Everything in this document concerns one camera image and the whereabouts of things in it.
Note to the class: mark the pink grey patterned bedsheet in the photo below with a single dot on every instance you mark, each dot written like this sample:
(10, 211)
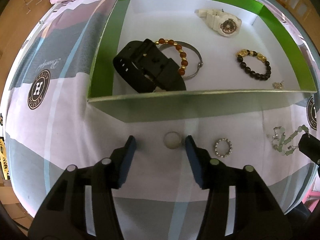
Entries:
(49, 124)

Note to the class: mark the green cardboard box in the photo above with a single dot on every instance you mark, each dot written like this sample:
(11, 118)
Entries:
(260, 68)

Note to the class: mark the wooden cabinet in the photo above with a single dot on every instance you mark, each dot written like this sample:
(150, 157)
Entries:
(306, 14)

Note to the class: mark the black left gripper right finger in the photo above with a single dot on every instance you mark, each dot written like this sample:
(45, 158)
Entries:
(199, 160)

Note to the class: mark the white wrist watch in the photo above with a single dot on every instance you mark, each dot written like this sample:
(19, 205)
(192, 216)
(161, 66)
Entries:
(223, 23)

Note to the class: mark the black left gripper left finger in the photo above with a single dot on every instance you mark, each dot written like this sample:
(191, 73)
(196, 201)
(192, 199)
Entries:
(121, 159)

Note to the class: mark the black wristband watch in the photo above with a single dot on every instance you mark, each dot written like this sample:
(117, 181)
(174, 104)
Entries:
(144, 67)

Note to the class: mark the thin silver bangle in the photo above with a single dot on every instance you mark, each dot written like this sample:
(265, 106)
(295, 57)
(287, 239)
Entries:
(179, 46)

